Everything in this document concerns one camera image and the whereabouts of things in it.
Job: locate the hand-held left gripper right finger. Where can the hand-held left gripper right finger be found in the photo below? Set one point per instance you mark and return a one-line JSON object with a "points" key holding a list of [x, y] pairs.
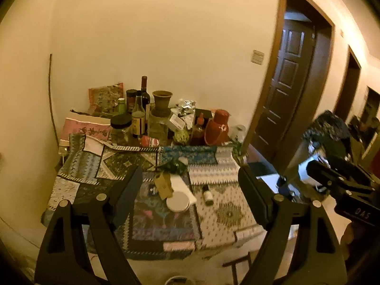
{"points": [[255, 196]]}

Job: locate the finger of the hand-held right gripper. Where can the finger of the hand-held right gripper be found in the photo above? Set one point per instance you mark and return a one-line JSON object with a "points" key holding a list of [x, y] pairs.
{"points": [[356, 166], [320, 172]]}

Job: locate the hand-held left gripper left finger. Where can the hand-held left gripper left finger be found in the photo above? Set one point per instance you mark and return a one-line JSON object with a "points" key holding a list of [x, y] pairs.
{"points": [[127, 193]]}

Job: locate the cardboard piece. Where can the cardboard piece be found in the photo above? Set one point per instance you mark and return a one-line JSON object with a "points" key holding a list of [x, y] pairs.
{"points": [[164, 185]]}

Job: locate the small brown dropper bottle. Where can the small brown dropper bottle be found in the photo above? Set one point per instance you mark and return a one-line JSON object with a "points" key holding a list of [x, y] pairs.
{"points": [[207, 195]]}

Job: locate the white round lid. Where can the white round lid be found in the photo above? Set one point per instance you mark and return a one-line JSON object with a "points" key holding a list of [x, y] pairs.
{"points": [[177, 203]]}

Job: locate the person's right hand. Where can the person's right hand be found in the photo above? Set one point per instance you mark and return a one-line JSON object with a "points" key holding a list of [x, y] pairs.
{"points": [[348, 240]]}

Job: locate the white cloth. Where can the white cloth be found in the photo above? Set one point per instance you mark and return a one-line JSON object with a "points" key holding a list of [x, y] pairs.
{"points": [[308, 172]]}

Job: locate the dark door mat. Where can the dark door mat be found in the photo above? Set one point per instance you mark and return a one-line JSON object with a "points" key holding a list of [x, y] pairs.
{"points": [[261, 167]]}

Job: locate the dark shoe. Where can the dark shoe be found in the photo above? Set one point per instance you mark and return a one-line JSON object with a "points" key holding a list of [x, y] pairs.
{"points": [[285, 185]]}

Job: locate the dark patterned cloth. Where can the dark patterned cloth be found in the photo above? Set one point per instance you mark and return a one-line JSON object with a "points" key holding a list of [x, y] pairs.
{"points": [[326, 130]]}

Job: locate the patchwork tablecloth table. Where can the patchwork tablecloth table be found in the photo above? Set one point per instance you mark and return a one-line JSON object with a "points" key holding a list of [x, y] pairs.
{"points": [[166, 222]]}

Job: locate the green leafy plant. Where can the green leafy plant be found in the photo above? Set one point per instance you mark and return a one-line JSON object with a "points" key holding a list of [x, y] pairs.
{"points": [[239, 148]]}

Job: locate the red white small packet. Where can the red white small packet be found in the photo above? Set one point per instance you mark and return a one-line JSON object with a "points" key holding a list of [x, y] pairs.
{"points": [[149, 142]]}

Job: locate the dark open doorway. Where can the dark open doorway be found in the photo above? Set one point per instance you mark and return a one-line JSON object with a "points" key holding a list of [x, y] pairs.
{"points": [[372, 107]]}

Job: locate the black-lid glass jar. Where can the black-lid glass jar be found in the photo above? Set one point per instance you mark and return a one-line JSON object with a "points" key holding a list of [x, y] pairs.
{"points": [[121, 129]]}

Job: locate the clear plastic jug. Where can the clear plastic jug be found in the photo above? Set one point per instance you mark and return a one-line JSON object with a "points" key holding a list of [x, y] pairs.
{"points": [[240, 132]]}

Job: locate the large glass jar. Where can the large glass jar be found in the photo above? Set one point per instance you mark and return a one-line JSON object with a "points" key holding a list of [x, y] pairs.
{"points": [[158, 129]]}

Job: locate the light wooden stool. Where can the light wooden stool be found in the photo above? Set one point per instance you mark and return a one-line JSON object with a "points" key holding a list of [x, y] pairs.
{"points": [[234, 265]]}

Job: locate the pink embroidered cloth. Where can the pink embroidered cloth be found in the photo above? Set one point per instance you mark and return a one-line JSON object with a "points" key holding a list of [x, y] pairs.
{"points": [[89, 129]]}

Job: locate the clear liquor bottle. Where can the clear liquor bottle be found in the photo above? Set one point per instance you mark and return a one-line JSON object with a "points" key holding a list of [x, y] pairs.
{"points": [[138, 118]]}

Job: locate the red thermos jug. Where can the red thermos jug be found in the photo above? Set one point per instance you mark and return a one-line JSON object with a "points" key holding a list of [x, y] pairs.
{"points": [[218, 130]]}

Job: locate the green bumpy fruit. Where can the green bumpy fruit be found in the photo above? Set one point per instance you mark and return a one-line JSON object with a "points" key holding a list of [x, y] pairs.
{"points": [[181, 137]]}

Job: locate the red sauce bottle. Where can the red sauce bottle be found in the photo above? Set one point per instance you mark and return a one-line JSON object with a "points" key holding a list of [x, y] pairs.
{"points": [[198, 130]]}

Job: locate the white labelled box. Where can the white labelled box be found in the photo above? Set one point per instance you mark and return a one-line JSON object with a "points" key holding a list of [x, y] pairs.
{"points": [[177, 121]]}

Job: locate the green-cap bottle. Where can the green-cap bottle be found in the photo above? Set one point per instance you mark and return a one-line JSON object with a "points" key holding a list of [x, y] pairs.
{"points": [[121, 105]]}

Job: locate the brown panel door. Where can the brown panel door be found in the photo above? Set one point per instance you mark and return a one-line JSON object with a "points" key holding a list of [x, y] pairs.
{"points": [[285, 89]]}

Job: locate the brown jar dark lid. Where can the brown jar dark lid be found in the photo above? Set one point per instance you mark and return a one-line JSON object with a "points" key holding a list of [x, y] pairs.
{"points": [[131, 99]]}

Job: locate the clay vase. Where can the clay vase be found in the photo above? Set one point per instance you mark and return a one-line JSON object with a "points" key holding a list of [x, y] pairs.
{"points": [[162, 104]]}

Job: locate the patterned red packet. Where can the patterned red packet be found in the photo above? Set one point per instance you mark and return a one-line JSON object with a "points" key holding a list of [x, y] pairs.
{"points": [[105, 96]]}

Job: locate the dark wine bottle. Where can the dark wine bottle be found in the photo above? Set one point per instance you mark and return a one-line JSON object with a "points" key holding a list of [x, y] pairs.
{"points": [[145, 95]]}

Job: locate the silver foil packet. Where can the silver foil packet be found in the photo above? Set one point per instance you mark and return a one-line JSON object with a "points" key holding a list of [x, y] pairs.
{"points": [[185, 107]]}

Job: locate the thin wooden stick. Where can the thin wooden stick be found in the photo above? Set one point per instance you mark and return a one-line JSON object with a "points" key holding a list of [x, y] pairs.
{"points": [[51, 95]]}

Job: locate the brown wooden door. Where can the brown wooden door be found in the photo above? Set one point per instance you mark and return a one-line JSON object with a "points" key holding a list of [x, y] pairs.
{"points": [[323, 35]]}

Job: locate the narrow wooden door frame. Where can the narrow wooden door frame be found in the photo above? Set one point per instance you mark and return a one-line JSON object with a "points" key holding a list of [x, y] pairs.
{"points": [[348, 86]]}

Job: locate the light switch plate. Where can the light switch plate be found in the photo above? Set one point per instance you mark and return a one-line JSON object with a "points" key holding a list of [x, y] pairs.
{"points": [[257, 57]]}

